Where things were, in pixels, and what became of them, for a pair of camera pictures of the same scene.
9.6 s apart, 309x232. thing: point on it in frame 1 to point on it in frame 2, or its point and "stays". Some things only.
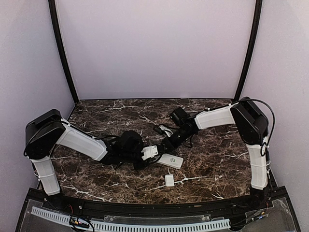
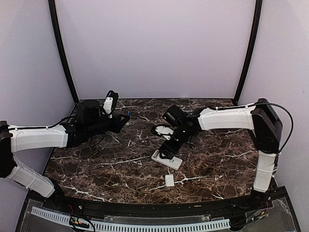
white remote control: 171,160 stays
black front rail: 167,209 stays
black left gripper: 144,165 to 118,124
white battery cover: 169,180 stays
